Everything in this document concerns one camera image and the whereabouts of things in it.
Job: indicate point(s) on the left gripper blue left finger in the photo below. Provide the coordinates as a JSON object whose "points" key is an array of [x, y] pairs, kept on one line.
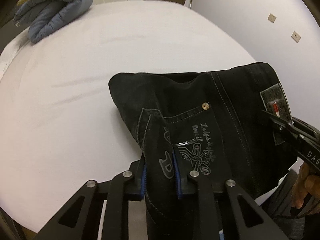
{"points": [[141, 176]]}

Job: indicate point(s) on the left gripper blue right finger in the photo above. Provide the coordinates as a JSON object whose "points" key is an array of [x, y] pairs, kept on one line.
{"points": [[181, 171]]}

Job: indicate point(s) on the black denim pants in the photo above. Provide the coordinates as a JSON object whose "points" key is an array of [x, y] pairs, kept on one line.
{"points": [[215, 120]]}

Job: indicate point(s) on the person's right hand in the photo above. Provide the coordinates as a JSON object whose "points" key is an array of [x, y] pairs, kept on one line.
{"points": [[306, 183]]}

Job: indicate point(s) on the white bed mattress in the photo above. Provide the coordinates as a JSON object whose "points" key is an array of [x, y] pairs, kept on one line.
{"points": [[59, 125]]}

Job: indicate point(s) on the folded blue-grey duvet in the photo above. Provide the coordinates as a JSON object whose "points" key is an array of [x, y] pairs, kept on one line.
{"points": [[45, 17]]}

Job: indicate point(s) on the beige wall socket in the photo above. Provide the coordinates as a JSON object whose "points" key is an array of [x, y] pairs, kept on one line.
{"points": [[295, 36]]}

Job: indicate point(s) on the beige wall switch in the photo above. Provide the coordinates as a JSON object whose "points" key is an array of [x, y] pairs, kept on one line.
{"points": [[272, 18]]}

